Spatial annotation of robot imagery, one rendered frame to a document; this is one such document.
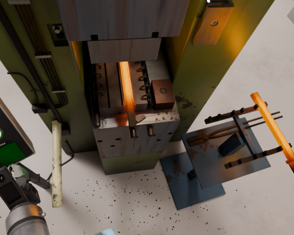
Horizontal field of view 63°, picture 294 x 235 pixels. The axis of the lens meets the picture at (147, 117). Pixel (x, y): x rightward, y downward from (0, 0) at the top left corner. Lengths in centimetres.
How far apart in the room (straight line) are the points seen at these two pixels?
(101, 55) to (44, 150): 142
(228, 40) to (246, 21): 10
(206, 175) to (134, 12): 90
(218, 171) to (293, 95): 159
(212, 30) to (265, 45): 208
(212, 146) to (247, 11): 70
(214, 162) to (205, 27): 71
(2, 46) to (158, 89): 59
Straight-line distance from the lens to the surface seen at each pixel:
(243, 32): 102
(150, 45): 71
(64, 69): 101
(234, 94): 241
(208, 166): 130
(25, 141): 95
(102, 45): 69
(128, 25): 64
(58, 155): 131
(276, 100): 259
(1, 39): 92
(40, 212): 74
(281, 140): 118
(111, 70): 108
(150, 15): 63
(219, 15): 88
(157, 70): 119
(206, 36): 93
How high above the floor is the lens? 186
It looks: 64 degrees down
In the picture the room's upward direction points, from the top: 13 degrees clockwise
